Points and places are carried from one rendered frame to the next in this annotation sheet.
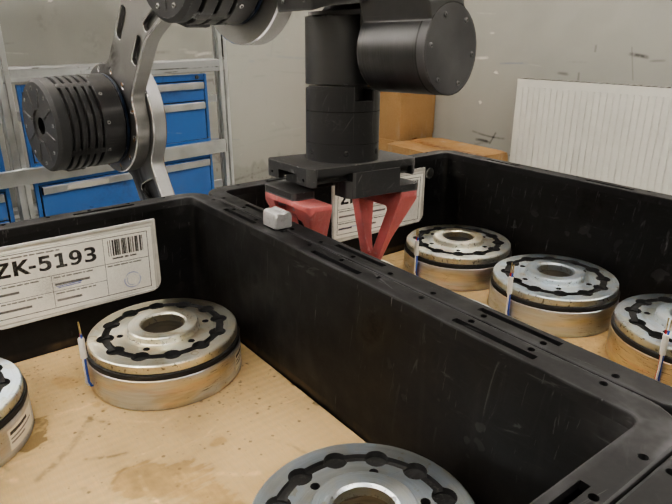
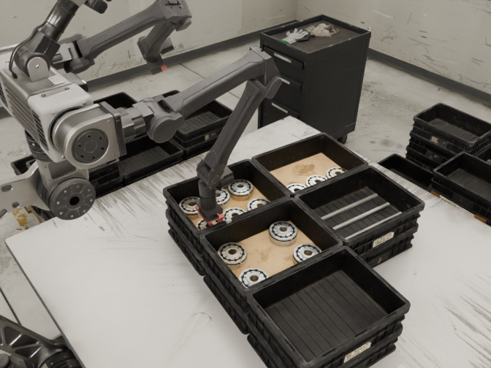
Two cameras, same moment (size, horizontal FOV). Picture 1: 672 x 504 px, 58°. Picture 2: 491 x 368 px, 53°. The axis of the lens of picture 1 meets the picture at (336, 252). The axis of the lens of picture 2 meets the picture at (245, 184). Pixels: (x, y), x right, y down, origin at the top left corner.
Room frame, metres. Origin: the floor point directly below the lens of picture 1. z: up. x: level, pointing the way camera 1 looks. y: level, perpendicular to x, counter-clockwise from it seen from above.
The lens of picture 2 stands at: (0.23, 1.33, 2.09)
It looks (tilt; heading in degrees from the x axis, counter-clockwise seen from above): 37 degrees down; 275
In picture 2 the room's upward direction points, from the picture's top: 1 degrees clockwise
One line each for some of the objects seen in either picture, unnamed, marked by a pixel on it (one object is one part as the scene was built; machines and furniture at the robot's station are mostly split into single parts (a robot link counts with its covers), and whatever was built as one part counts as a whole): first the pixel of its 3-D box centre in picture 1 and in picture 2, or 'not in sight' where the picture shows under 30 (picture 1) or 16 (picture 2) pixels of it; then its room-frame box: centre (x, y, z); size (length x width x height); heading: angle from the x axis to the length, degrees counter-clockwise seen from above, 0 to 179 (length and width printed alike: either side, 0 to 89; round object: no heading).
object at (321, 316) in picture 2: not in sight; (326, 312); (0.06, 0.35, 0.87); 0.40 x 0.30 x 0.11; 37
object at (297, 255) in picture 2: not in sight; (307, 254); (0.11, 0.10, 0.86); 0.10 x 0.10 x 0.01
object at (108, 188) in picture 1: (131, 155); not in sight; (2.25, 0.77, 0.60); 0.72 x 0.03 x 0.56; 135
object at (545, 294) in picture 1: (554, 278); (216, 196); (0.47, -0.19, 0.86); 0.10 x 0.10 x 0.01
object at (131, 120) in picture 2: not in sight; (124, 124); (0.63, 0.28, 1.45); 0.09 x 0.08 x 0.12; 135
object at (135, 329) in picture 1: (163, 325); (231, 252); (0.37, 0.12, 0.86); 0.05 x 0.05 x 0.01
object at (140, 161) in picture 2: not in sight; (145, 174); (1.04, -1.01, 0.31); 0.40 x 0.30 x 0.34; 45
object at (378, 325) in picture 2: not in sight; (327, 301); (0.06, 0.35, 0.92); 0.40 x 0.30 x 0.02; 37
